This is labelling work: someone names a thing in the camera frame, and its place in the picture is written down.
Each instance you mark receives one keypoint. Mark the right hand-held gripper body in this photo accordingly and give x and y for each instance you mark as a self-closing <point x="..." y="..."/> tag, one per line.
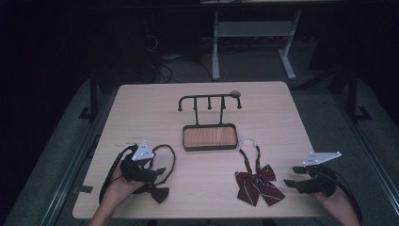
<point x="320" y="183"/>

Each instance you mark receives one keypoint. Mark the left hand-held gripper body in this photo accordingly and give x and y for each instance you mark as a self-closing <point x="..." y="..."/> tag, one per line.
<point x="138" y="171"/>

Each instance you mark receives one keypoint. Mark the red striped bow tie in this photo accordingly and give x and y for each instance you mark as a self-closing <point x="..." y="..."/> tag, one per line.
<point x="258" y="185"/>

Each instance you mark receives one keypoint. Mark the black rack with wooden tray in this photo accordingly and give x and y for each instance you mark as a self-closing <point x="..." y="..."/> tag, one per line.
<point x="209" y="137"/>

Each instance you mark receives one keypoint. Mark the person's right hand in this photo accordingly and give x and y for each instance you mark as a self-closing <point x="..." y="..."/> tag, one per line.
<point x="332" y="201"/>

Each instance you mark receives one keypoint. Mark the person's left hand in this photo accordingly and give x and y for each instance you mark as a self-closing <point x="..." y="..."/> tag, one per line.
<point x="120" y="190"/>

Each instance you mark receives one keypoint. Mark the dark tape strip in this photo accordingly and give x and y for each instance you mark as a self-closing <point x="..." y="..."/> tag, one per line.
<point x="84" y="189"/>

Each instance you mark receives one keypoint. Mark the black metal stand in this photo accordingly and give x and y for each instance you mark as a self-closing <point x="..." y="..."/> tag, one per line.
<point x="353" y="94"/>
<point x="93" y="94"/>

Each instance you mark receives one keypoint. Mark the small grey round disc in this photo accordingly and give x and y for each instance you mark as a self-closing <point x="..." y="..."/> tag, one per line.
<point x="235" y="93"/>

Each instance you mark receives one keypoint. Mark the grey metal rail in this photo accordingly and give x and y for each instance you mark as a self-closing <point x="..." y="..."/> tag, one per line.
<point x="367" y="144"/>
<point x="72" y="166"/>

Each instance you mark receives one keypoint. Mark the grey metal table frame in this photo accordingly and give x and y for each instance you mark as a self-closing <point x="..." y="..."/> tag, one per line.
<point x="254" y="29"/>

